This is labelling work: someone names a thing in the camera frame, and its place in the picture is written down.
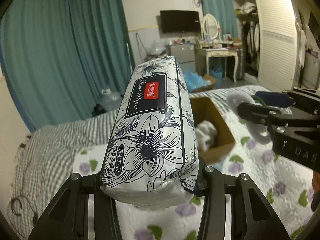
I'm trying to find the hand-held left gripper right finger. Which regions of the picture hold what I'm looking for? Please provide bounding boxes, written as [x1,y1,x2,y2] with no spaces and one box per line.
[193,165,286,240]

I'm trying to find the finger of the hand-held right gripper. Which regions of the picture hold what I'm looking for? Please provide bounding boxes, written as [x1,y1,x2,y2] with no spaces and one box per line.
[254,91,297,109]
[237,102,278,133]

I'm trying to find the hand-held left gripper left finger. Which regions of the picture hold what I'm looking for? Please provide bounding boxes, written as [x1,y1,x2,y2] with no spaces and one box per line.
[29,172,123,240]

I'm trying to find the white tape roll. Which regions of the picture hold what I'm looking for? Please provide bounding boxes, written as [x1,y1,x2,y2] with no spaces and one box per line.
[227,91,272,145]

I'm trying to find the cardboard box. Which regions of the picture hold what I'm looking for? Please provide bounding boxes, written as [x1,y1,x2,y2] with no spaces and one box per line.
[189,97,236,164]
[192,73,218,92]

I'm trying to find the white plush item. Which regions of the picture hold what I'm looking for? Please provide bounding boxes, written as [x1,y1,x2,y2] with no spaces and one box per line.
[195,120,219,152]

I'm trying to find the floral tissue paper pack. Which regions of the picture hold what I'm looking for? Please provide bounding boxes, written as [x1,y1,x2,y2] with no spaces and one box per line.
[100,56,199,209]

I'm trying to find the grey striped blanket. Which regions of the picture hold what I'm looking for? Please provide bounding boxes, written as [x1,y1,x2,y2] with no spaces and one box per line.
[7,109,118,240]

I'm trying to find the blue basket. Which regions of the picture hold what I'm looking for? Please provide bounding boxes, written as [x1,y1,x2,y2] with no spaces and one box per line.
[209,66,223,80]

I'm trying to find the floral quilted bedspread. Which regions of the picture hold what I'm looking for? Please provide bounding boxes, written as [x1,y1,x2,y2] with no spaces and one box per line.
[72,85,320,240]

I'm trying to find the flat cardboard box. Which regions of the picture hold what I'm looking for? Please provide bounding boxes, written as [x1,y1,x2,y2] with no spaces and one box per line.
[192,73,218,92]

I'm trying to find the hanging dark clothes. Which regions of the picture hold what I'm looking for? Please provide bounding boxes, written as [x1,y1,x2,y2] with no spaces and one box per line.
[242,20,260,63]

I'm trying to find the white louvered wardrobe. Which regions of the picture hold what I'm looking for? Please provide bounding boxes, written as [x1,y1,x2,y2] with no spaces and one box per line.
[231,0,301,90]

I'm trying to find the blue plastic bags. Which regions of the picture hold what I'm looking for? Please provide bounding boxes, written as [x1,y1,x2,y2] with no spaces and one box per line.
[183,66,212,93]

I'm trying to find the white dressing table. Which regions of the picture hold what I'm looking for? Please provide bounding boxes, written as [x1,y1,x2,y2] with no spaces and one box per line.
[194,44,243,82]

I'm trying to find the dark bag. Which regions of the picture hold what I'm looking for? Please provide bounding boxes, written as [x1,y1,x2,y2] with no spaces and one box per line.
[93,104,108,117]

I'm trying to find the clear water jug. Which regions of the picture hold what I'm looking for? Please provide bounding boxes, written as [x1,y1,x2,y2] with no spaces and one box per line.
[101,87,122,111]

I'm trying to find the small grey fridge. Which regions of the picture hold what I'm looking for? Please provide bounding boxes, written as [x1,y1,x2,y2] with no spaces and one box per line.
[166,42,196,65]

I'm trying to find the white oval vanity mirror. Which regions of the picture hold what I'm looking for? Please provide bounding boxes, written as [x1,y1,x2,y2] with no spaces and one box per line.
[201,14,222,41]

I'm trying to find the teal curtain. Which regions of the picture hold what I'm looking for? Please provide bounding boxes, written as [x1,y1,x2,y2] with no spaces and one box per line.
[65,0,134,120]
[0,0,75,133]
[196,0,238,40]

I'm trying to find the clear plastic bag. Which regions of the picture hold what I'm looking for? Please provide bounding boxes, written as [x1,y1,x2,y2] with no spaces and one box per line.
[144,39,168,61]

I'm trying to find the black cord loop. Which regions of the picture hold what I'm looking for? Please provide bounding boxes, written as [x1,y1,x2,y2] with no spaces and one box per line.
[10,197,25,216]

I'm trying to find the black wall television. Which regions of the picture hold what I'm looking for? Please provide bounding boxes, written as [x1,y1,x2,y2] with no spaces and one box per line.
[160,10,201,34]

